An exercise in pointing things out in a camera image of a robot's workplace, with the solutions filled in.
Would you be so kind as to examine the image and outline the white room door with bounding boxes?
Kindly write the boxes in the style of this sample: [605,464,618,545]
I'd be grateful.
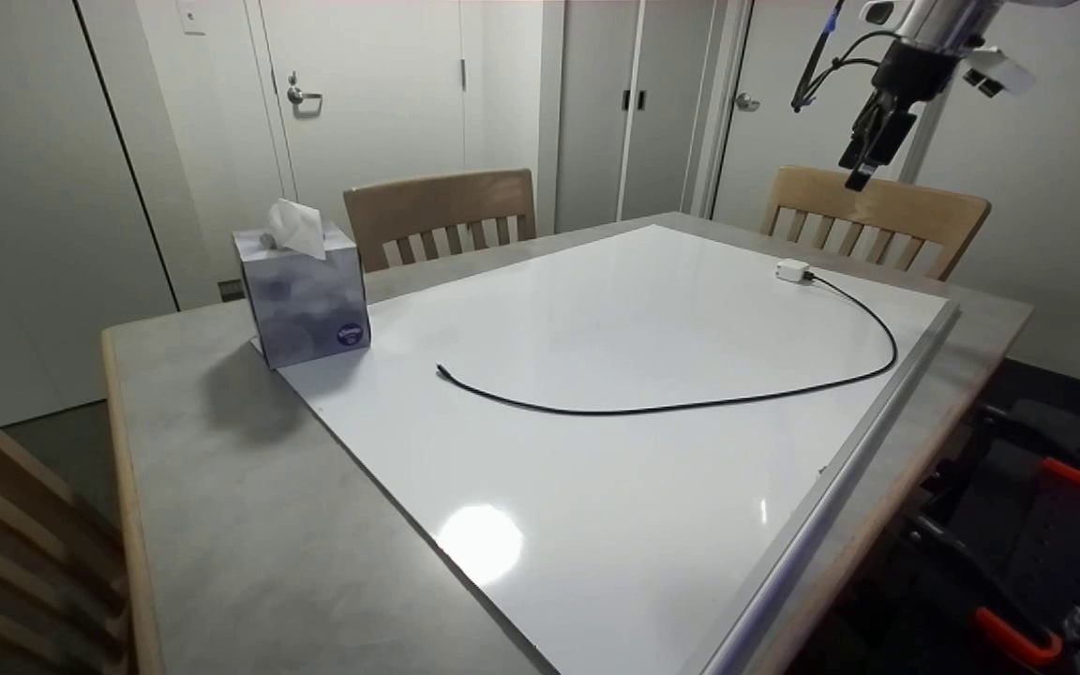
[706,0,966,238]
[242,0,488,239]

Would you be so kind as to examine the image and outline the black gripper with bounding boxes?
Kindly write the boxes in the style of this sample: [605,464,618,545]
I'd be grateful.
[837,38,948,195]

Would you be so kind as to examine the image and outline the slatted wooden chair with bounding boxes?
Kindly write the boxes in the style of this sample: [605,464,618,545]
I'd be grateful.
[0,380,137,675]
[758,166,992,284]
[342,166,541,273]

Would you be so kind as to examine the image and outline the black cable white plug charger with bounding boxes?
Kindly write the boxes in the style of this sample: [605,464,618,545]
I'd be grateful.
[430,255,902,419]

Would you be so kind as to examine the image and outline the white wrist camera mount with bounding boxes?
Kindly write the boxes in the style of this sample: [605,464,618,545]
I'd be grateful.
[957,40,1038,100]

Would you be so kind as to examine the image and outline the purple tissue box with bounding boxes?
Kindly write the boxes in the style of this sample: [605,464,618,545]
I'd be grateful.
[233,220,376,371]

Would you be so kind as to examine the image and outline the white tissue paper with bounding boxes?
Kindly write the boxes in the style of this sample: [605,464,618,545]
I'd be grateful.
[262,195,333,261]

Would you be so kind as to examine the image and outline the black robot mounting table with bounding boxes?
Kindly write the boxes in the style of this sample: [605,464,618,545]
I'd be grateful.
[800,354,1080,675]

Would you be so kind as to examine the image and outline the white whiteboard sheet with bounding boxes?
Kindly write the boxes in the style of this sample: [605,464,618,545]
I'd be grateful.
[272,220,965,675]

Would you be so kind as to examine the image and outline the orange black bar clamp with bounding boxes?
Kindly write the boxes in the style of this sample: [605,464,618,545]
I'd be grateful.
[970,605,1070,670]
[1038,454,1080,494]

